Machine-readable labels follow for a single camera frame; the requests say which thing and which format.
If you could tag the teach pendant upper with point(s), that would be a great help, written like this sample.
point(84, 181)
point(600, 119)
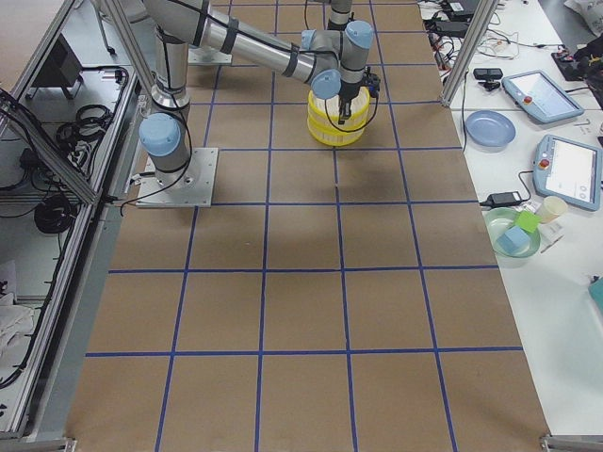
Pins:
point(540, 97)

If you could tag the teach pendant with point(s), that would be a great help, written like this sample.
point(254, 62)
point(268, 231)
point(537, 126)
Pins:
point(570, 170)
point(540, 97)

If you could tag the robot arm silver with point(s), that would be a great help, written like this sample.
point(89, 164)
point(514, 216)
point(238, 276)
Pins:
point(332, 62)
point(340, 14)

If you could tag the green foam cube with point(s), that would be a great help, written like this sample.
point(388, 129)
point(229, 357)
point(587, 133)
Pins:
point(527, 221)

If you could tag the white cloth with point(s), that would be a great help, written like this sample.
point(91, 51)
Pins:
point(17, 320)

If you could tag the blue plate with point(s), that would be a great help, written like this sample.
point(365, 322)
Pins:
point(490, 129)

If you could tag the teach pendant lower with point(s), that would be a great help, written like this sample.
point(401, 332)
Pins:
point(570, 170)

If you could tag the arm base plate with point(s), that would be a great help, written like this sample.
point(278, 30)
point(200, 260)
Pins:
point(207, 56)
point(188, 187)

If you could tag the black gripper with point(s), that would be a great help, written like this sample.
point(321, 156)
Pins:
point(348, 91)

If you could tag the aluminium frame post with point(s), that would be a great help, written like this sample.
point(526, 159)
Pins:
point(477, 27)

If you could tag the black webcam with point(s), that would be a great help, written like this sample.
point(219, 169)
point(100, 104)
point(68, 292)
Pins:
point(488, 78)

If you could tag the black power adapter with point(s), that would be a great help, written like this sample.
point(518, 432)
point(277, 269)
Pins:
point(502, 199)

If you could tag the blue foam cube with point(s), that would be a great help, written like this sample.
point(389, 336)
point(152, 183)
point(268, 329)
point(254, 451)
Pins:
point(513, 241)

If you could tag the paper cup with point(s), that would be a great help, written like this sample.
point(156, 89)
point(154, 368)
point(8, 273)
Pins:
point(551, 208)

